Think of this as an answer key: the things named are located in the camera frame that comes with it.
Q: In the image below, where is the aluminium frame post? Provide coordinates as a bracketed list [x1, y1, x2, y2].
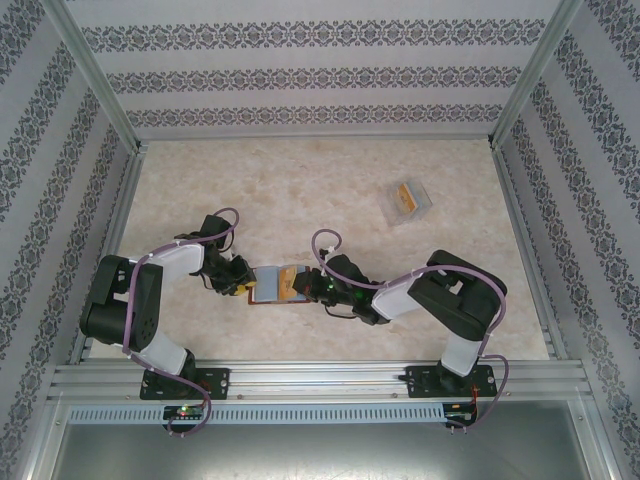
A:
[47, 0, 144, 154]
[489, 0, 587, 149]

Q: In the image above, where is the grey metal sheet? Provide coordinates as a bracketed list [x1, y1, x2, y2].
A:
[49, 422, 609, 480]

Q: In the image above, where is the purple cable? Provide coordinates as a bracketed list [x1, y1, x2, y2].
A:
[310, 228, 512, 436]
[122, 207, 240, 439]

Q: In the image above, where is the clear plastic box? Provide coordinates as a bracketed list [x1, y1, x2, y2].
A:
[378, 177, 434, 227]

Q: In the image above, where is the aluminium mounting rail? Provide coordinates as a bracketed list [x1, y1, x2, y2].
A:
[47, 362, 594, 401]

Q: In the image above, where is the slotted grey cable duct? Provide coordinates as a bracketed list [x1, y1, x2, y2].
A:
[67, 403, 446, 425]

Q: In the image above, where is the small circuit board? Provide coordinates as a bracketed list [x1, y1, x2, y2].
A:
[163, 405, 204, 420]
[443, 401, 479, 425]

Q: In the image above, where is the orange credit card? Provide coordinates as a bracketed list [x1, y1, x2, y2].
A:
[394, 183, 419, 214]
[278, 267, 299, 301]

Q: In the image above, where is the aluminium side rail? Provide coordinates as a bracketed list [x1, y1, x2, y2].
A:
[68, 142, 150, 364]

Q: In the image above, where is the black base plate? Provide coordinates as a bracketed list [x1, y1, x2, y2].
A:
[141, 367, 231, 401]
[405, 364, 497, 400]

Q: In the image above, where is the aluminium corner profile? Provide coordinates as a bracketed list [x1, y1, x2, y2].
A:
[19, 392, 69, 480]
[579, 392, 626, 480]

